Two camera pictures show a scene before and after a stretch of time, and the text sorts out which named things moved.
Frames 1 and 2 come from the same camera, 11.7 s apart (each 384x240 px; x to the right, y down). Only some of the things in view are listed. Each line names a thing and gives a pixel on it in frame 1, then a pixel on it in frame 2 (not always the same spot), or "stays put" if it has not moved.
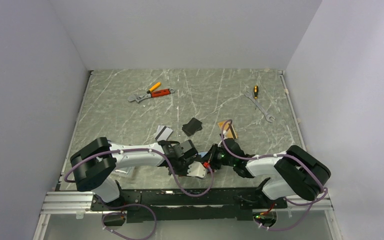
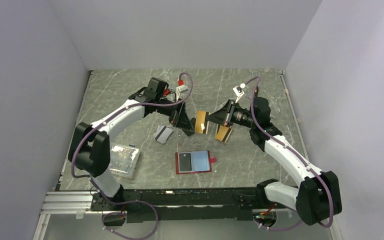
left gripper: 184,173 -> 183,121
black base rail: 189,204 stays put
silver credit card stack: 163,133 stays put
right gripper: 214,148 -> 224,115
